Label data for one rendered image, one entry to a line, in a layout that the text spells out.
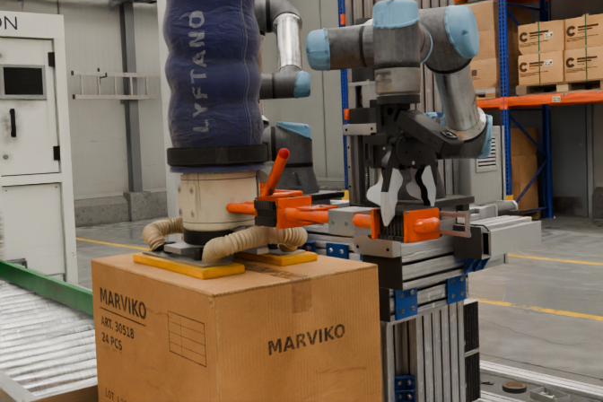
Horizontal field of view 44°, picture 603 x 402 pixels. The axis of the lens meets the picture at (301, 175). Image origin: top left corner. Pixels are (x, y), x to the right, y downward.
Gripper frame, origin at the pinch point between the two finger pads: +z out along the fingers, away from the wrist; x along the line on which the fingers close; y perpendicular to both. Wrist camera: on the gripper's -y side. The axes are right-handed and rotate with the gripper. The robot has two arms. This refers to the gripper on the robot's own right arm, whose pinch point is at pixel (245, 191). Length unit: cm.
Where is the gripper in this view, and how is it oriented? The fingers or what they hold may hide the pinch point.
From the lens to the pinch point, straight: 210.1
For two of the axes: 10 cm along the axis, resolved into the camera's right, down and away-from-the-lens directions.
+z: 0.4, 10.0, 0.5
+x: 8.0, -0.6, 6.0
